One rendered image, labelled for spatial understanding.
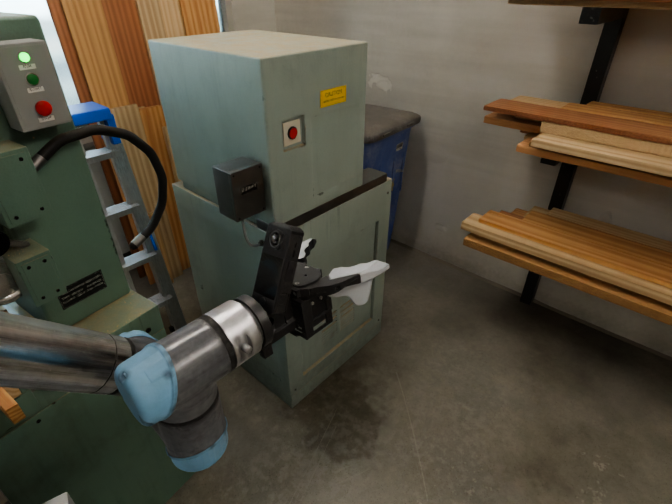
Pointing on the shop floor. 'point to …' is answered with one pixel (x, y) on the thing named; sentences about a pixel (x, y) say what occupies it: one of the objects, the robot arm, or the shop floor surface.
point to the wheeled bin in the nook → (388, 147)
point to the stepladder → (83, 113)
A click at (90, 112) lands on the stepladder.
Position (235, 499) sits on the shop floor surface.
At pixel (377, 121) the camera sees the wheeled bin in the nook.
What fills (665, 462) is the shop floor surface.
